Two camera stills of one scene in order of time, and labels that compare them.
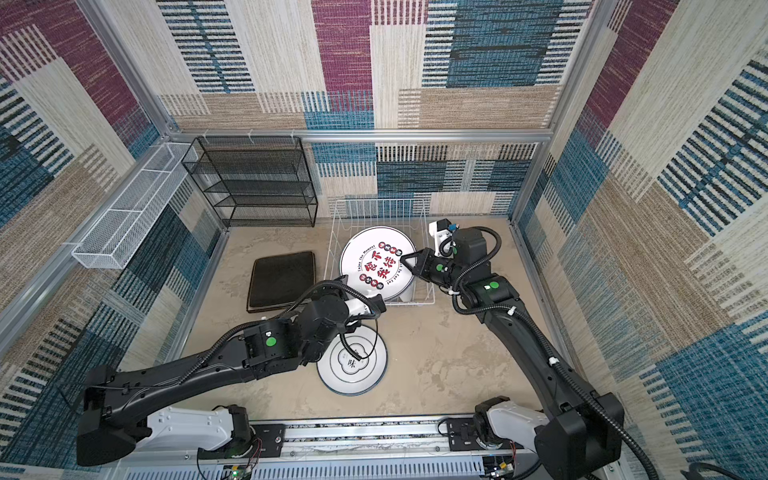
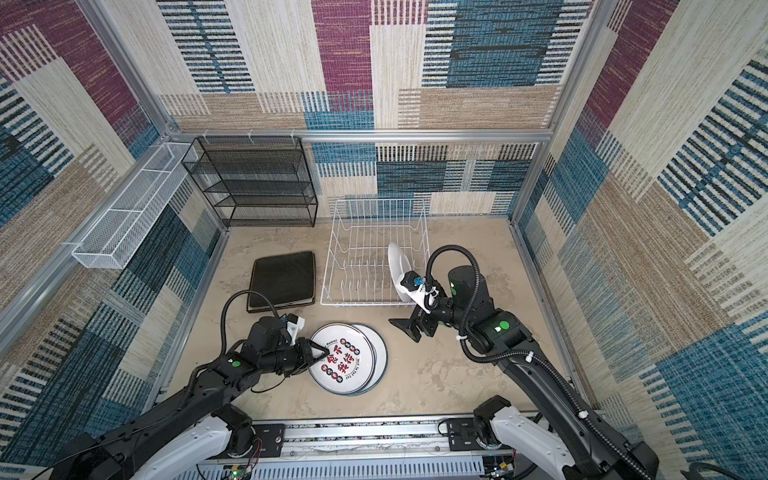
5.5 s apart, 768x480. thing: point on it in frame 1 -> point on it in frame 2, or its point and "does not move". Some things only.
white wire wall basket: x=115 y=235 does not move
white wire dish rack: x=352 y=215 does not move
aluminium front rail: x=345 y=449 does not move
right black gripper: x=421 y=269 -> x=409 y=327
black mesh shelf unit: x=254 y=181 does not move
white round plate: x=371 y=260 -> x=350 y=362
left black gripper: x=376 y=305 -> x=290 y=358
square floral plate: x=278 y=281 does not move
